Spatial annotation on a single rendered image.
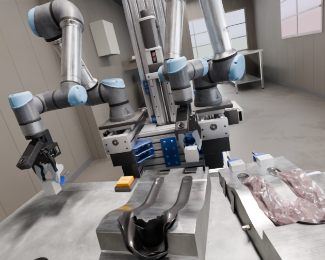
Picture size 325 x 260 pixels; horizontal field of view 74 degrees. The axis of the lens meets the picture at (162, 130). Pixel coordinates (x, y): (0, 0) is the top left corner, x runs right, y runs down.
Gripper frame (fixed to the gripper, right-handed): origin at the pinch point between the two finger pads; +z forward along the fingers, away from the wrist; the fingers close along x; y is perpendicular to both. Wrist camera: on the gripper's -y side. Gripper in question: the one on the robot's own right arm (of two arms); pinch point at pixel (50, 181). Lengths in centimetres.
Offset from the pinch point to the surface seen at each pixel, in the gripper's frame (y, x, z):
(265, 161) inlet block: 13, -82, 8
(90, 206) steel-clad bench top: 3.2, -10.8, 14.9
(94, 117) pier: 234, 113, 24
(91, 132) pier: 233, 126, 47
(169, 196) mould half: -5.8, -48.4, 6.6
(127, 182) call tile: 13.2, -25.1, 11.2
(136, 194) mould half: -3.1, -36.0, 6.5
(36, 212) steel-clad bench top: 1.3, 14.7, 14.9
